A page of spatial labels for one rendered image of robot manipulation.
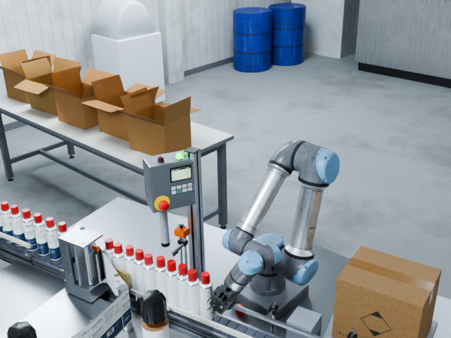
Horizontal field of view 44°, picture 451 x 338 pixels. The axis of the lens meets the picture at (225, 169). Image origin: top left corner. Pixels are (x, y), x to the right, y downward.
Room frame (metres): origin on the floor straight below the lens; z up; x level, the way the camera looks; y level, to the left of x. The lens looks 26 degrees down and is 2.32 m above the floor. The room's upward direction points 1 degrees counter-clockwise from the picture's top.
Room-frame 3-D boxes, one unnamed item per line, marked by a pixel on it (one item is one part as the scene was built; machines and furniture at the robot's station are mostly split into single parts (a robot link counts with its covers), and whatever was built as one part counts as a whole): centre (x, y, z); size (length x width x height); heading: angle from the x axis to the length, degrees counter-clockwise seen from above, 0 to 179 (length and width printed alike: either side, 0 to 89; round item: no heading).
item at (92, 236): (1.86, 0.57, 1.14); 0.14 x 0.11 x 0.01; 58
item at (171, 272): (1.76, 0.21, 0.98); 0.05 x 0.05 x 0.20
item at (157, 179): (1.85, 0.21, 1.38); 0.17 x 0.10 x 0.19; 113
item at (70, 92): (4.10, 1.08, 0.97); 0.45 x 0.44 x 0.37; 140
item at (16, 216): (2.21, 0.96, 0.98); 0.05 x 0.05 x 0.20
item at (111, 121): (3.87, 0.71, 0.96); 0.53 x 0.45 x 0.37; 139
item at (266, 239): (1.86, -0.17, 1.05); 0.13 x 0.12 x 0.14; 46
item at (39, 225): (2.13, 0.83, 0.98); 0.05 x 0.05 x 0.20
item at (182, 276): (1.73, 0.17, 0.98); 0.05 x 0.05 x 0.20
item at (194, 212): (1.87, 0.12, 1.16); 0.04 x 0.04 x 0.67; 58
